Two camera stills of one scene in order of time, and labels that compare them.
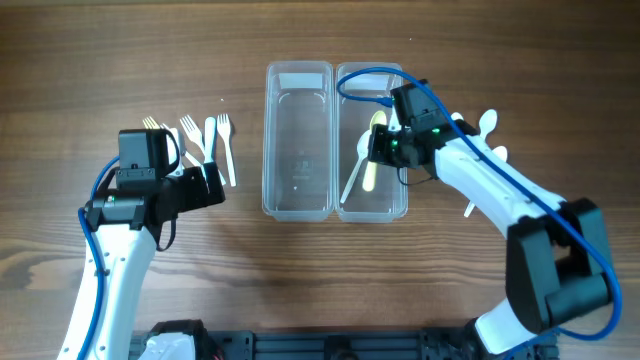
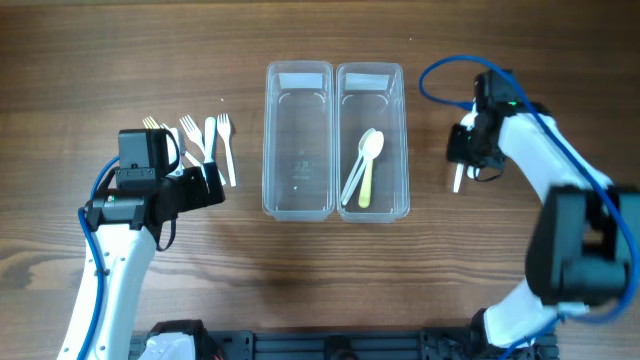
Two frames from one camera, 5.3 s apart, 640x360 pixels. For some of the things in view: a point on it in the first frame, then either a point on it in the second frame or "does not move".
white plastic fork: (224, 128) does not move
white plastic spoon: (456, 115) → (467, 122)
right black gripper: (377, 146) → (458, 150)
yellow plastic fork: (150, 123) does not move
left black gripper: (211, 183) does not move
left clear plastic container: (298, 141) does not move
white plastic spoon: (362, 149) does not move
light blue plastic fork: (210, 123) does not move
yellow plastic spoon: (379, 118) → (366, 187)
